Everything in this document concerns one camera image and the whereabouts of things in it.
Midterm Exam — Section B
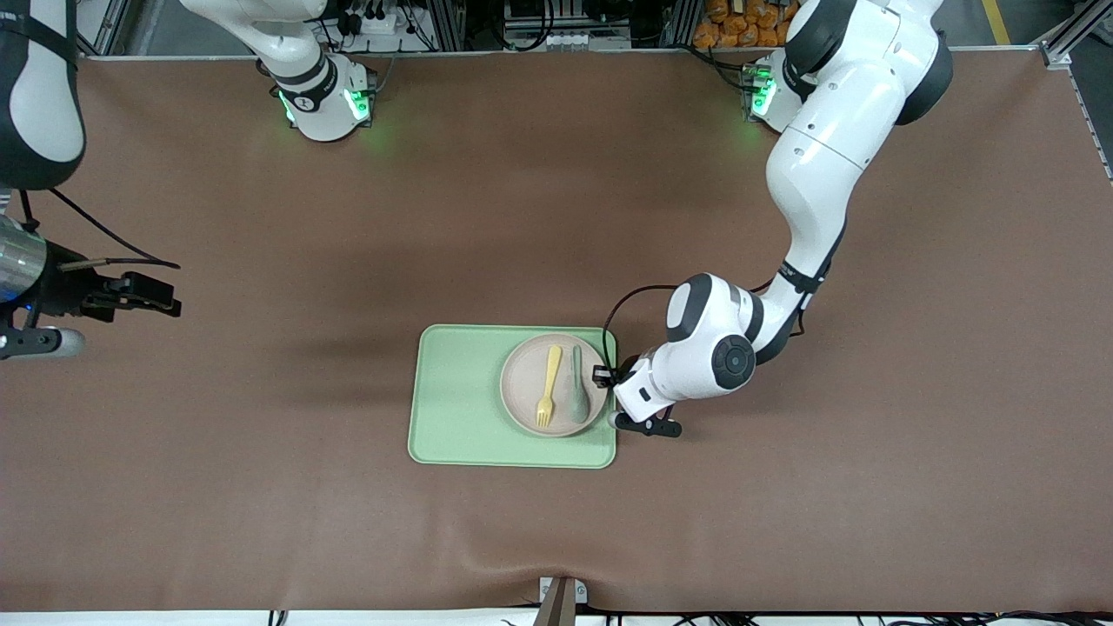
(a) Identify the brown table mat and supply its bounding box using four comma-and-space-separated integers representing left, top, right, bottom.
0, 52, 1113, 614

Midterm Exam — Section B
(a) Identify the round beige plate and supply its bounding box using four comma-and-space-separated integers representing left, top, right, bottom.
500, 333, 610, 438

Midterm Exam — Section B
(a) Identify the pile of orange objects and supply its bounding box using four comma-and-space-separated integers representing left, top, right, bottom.
693, 0, 799, 50

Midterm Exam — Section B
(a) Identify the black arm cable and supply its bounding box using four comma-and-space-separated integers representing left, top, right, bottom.
602, 278, 788, 383
17, 187, 181, 270

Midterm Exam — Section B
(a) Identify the white power strip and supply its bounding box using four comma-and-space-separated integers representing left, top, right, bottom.
335, 7, 401, 36

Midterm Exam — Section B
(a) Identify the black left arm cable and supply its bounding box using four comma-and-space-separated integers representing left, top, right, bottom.
602, 278, 788, 383

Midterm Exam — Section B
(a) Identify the light green rectangular tray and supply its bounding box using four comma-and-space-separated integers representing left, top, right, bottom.
407, 324, 618, 470

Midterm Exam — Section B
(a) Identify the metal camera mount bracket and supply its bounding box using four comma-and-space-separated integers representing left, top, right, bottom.
532, 576, 590, 626

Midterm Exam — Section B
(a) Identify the aluminium frame post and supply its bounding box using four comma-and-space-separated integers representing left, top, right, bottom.
658, 0, 701, 49
426, 0, 470, 51

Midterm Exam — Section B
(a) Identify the aluminium frame rail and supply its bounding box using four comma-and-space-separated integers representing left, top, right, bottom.
1039, 0, 1113, 183
77, 0, 131, 60

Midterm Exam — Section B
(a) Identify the pale green plastic spoon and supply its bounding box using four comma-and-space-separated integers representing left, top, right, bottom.
567, 345, 592, 424

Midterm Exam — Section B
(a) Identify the white terminal block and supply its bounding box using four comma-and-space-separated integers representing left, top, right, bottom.
503, 29, 633, 50

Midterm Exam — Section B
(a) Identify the yellow plastic fork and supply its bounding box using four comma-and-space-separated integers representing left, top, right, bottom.
536, 345, 563, 429

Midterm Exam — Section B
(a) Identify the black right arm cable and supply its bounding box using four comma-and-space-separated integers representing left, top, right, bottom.
17, 187, 181, 270

